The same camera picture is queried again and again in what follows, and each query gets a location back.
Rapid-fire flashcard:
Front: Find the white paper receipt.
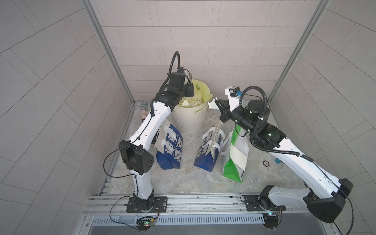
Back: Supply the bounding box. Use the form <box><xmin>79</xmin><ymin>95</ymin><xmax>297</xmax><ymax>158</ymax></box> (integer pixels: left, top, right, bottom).
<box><xmin>208</xmin><ymin>98</ymin><xmax>219</xmax><ymax>110</ymax></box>

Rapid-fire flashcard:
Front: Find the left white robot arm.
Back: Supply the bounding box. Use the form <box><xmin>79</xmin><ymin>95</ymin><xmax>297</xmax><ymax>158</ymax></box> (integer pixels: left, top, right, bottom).
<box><xmin>117</xmin><ymin>51</ymin><xmax>194</xmax><ymax>212</ymax></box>

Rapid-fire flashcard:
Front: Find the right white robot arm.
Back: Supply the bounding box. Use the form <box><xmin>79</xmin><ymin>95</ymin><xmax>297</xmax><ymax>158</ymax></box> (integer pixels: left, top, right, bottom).
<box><xmin>209</xmin><ymin>86</ymin><xmax>353</xmax><ymax>223</ymax></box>

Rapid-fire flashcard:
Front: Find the shredded paper pile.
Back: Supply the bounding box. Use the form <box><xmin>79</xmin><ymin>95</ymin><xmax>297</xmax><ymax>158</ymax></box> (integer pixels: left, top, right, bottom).
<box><xmin>178</xmin><ymin>94</ymin><xmax>204</xmax><ymax>108</ymax></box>

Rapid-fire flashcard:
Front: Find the cream plastic trash bin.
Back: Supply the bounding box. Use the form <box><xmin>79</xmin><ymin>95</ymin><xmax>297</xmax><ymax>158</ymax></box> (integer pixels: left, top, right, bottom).
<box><xmin>171</xmin><ymin>79</ymin><xmax>213</xmax><ymax>135</ymax></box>

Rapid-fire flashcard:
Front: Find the small blue white tote bag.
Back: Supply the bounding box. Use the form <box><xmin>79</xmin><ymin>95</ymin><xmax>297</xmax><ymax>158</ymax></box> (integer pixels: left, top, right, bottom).
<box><xmin>194</xmin><ymin>120</ymin><xmax>226</xmax><ymax>172</ymax></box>

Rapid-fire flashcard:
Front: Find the green white tote bag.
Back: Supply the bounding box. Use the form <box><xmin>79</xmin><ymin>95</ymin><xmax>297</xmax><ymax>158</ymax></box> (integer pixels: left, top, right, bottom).
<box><xmin>222</xmin><ymin>124</ymin><xmax>250</xmax><ymax>183</ymax></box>

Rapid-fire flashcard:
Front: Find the glitter-filled clear bottle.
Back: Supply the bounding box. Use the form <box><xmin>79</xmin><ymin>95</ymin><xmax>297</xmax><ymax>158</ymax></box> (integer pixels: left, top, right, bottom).
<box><xmin>139</xmin><ymin>100</ymin><xmax>149</xmax><ymax>120</ymax></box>

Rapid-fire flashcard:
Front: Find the large blue white tote bag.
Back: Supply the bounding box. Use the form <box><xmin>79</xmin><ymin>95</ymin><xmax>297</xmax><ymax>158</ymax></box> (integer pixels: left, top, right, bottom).
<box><xmin>155</xmin><ymin>120</ymin><xmax>183</xmax><ymax>170</ymax></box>

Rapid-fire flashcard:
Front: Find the right controller board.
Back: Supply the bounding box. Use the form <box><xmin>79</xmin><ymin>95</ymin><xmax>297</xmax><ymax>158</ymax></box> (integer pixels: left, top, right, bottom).
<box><xmin>262</xmin><ymin>213</ymin><xmax>280</xmax><ymax>230</ymax></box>

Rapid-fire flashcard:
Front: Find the controller board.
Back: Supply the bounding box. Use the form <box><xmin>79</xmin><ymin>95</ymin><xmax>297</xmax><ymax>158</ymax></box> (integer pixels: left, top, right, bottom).
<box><xmin>262</xmin><ymin>213</ymin><xmax>280</xmax><ymax>230</ymax></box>
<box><xmin>136</xmin><ymin>216</ymin><xmax>156</xmax><ymax>232</ymax></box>

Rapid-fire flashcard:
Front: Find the left controller board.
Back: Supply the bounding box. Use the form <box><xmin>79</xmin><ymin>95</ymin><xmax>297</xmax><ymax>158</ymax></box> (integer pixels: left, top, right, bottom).
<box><xmin>136</xmin><ymin>216</ymin><xmax>156</xmax><ymax>232</ymax></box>

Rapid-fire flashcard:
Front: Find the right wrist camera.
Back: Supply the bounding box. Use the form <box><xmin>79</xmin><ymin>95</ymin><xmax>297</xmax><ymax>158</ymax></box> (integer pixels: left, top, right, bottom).
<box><xmin>225</xmin><ymin>86</ymin><xmax>241</xmax><ymax>112</ymax></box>

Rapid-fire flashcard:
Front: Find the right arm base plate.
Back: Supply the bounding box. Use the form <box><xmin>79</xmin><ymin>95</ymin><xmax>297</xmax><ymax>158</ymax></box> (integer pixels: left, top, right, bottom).
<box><xmin>240</xmin><ymin>195</ymin><xmax>286</xmax><ymax>212</ymax></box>

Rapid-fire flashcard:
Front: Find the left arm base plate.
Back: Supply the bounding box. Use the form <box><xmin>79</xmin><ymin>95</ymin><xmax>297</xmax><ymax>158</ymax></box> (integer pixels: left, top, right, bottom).
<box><xmin>126</xmin><ymin>196</ymin><xmax>168</xmax><ymax>213</ymax></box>

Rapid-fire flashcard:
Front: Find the aluminium mounting rail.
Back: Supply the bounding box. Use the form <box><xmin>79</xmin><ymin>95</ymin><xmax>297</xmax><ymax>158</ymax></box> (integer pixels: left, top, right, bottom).
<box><xmin>83</xmin><ymin>193</ymin><xmax>311</xmax><ymax>216</ymax></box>

